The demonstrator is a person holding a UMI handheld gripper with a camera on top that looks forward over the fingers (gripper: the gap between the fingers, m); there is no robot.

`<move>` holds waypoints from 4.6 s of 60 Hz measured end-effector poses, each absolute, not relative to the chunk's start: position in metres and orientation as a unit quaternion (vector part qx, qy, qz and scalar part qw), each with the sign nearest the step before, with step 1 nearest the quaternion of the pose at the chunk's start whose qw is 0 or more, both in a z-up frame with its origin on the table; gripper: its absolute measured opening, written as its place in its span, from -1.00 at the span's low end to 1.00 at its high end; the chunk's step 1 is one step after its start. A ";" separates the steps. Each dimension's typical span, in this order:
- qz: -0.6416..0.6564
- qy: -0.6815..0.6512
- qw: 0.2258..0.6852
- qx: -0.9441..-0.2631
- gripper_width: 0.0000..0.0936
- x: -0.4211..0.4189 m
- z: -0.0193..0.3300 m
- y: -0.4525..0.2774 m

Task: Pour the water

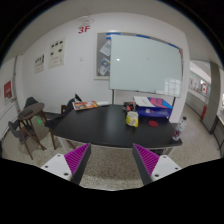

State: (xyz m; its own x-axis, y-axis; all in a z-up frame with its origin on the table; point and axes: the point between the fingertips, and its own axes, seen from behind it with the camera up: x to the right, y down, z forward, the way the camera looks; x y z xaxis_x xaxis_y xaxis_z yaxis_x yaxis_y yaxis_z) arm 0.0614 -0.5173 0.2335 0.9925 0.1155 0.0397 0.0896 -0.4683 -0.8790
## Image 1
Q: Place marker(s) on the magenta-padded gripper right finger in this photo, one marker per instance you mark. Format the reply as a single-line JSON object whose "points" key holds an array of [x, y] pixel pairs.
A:
{"points": [[146, 159]]}

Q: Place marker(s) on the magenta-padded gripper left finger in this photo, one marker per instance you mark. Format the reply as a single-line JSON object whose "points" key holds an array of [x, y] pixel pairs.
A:
{"points": [[77, 159]]}

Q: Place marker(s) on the clear plastic water bottle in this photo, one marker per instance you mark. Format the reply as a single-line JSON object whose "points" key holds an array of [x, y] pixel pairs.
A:
{"points": [[179, 130]]}

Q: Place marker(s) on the flat round red coaster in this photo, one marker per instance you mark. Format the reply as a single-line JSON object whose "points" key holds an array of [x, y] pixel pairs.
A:
{"points": [[153, 123]]}

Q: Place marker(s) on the wooden chair at black table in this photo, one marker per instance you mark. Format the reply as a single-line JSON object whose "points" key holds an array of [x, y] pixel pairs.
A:
{"points": [[52, 124]]}

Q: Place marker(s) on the large blue cardboard box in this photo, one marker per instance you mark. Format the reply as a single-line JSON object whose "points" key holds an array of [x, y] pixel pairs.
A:
{"points": [[156, 108]]}

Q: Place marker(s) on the colourful orange book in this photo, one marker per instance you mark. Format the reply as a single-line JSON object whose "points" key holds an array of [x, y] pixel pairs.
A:
{"points": [[85, 105]]}

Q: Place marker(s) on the red and black tool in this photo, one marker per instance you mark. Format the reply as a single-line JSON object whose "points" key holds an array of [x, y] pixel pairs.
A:
{"points": [[129, 106]]}

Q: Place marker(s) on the small white flat object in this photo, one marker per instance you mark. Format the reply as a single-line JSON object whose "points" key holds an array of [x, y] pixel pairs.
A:
{"points": [[103, 103]]}

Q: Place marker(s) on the grey wooden-legged chair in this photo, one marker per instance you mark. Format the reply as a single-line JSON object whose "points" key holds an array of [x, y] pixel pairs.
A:
{"points": [[15, 128]]}

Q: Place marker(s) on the red fire extinguisher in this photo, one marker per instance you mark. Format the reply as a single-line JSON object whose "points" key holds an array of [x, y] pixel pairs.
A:
{"points": [[203, 113]]}

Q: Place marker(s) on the dark chair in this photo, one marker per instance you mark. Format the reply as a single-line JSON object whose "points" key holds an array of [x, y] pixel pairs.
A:
{"points": [[30, 101]]}

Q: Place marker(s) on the black-legged side desk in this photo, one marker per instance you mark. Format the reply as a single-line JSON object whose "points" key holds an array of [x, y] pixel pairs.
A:
{"points": [[217, 123]]}

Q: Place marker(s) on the large standing whiteboard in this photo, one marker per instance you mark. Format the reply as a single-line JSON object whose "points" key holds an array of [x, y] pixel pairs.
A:
{"points": [[146, 63]]}

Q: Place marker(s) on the red and white wall sign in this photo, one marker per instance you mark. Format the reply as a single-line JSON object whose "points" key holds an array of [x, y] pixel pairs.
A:
{"points": [[204, 89]]}

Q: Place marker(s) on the red wall poster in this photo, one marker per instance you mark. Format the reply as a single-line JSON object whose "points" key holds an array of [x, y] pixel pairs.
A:
{"points": [[7, 91]]}

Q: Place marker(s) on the small white wall poster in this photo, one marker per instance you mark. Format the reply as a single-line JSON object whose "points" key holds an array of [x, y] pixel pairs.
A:
{"points": [[39, 64]]}

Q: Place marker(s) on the large white wall poster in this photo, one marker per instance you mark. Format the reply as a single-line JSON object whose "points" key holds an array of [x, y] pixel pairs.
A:
{"points": [[57, 52]]}

